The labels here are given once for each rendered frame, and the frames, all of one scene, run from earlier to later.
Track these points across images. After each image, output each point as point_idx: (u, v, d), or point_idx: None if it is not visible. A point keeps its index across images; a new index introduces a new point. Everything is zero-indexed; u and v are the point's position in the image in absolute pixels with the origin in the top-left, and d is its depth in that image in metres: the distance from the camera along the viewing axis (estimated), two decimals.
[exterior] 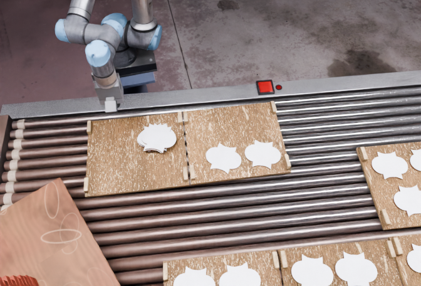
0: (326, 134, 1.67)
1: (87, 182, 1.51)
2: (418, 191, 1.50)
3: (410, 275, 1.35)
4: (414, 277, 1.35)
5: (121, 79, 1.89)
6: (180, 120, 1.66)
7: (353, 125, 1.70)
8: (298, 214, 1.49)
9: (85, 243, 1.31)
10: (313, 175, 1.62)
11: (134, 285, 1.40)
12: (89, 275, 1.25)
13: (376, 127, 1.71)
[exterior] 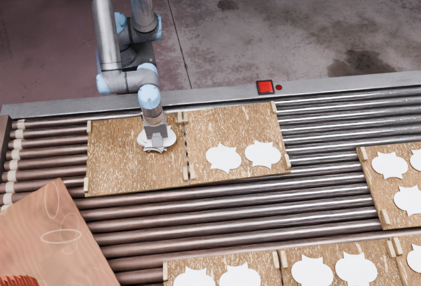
0: (326, 134, 1.67)
1: (87, 182, 1.51)
2: (418, 191, 1.50)
3: (410, 275, 1.35)
4: (414, 277, 1.35)
5: None
6: (180, 120, 1.66)
7: (353, 125, 1.70)
8: (298, 214, 1.49)
9: (85, 243, 1.31)
10: (313, 175, 1.62)
11: (134, 285, 1.40)
12: (89, 275, 1.25)
13: (376, 127, 1.71)
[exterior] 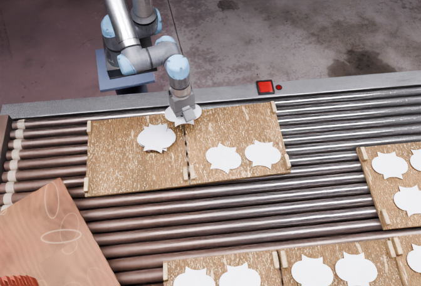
0: (326, 134, 1.67)
1: (87, 182, 1.51)
2: (418, 191, 1.50)
3: (410, 275, 1.35)
4: (414, 277, 1.35)
5: (121, 79, 1.89)
6: None
7: (353, 125, 1.70)
8: (298, 214, 1.49)
9: (85, 243, 1.31)
10: (313, 175, 1.62)
11: (134, 285, 1.40)
12: (89, 275, 1.25)
13: (376, 127, 1.71)
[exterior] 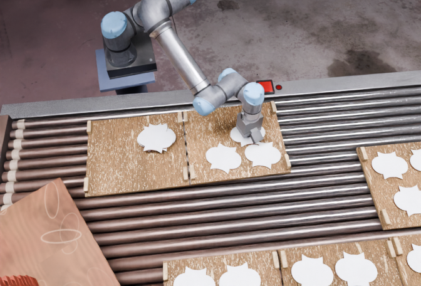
0: (326, 134, 1.67)
1: (87, 182, 1.51)
2: (418, 191, 1.50)
3: (410, 275, 1.35)
4: (414, 277, 1.35)
5: (121, 79, 1.89)
6: (180, 120, 1.66)
7: (353, 125, 1.70)
8: (298, 214, 1.49)
9: (85, 243, 1.31)
10: (313, 175, 1.62)
11: (134, 285, 1.40)
12: (89, 275, 1.25)
13: (376, 127, 1.71)
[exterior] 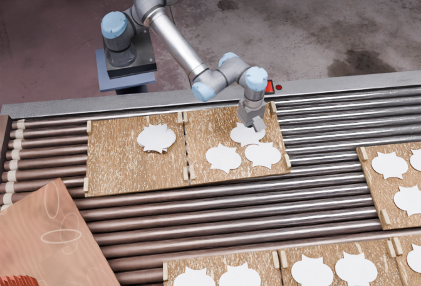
0: (326, 134, 1.67)
1: (87, 182, 1.51)
2: (418, 191, 1.50)
3: (410, 275, 1.35)
4: (414, 277, 1.35)
5: (121, 79, 1.89)
6: (180, 120, 1.66)
7: (353, 125, 1.70)
8: (298, 214, 1.49)
9: (85, 243, 1.31)
10: (313, 175, 1.62)
11: (134, 285, 1.40)
12: (89, 275, 1.25)
13: (376, 127, 1.71)
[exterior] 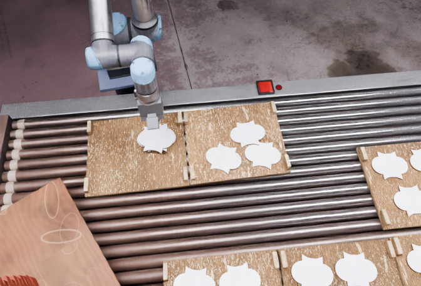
0: (326, 134, 1.67)
1: (87, 182, 1.51)
2: (418, 191, 1.50)
3: (410, 275, 1.35)
4: (414, 277, 1.35)
5: (121, 79, 1.89)
6: (180, 120, 1.66)
7: (353, 125, 1.70)
8: (298, 214, 1.49)
9: (85, 243, 1.31)
10: (313, 175, 1.62)
11: (134, 285, 1.40)
12: (89, 275, 1.25)
13: (376, 127, 1.71)
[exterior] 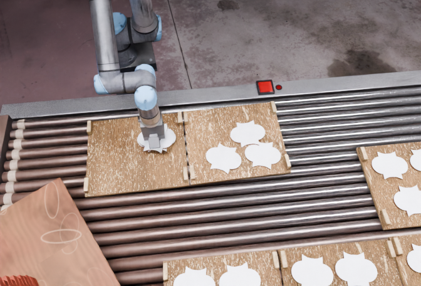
0: (326, 134, 1.67)
1: (87, 182, 1.51)
2: (418, 191, 1.50)
3: (410, 275, 1.35)
4: (414, 277, 1.35)
5: None
6: (180, 120, 1.66)
7: (353, 125, 1.70)
8: (298, 214, 1.49)
9: (85, 243, 1.31)
10: (313, 175, 1.62)
11: (134, 285, 1.40)
12: (89, 275, 1.25)
13: (376, 127, 1.71)
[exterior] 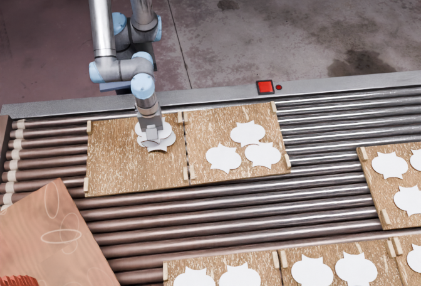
0: (326, 134, 1.67)
1: (87, 182, 1.51)
2: (418, 191, 1.50)
3: (410, 275, 1.35)
4: (414, 277, 1.35)
5: None
6: (180, 120, 1.66)
7: (353, 125, 1.70)
8: (298, 214, 1.49)
9: (85, 243, 1.31)
10: (313, 175, 1.62)
11: (134, 285, 1.40)
12: (89, 275, 1.25)
13: (376, 127, 1.71)
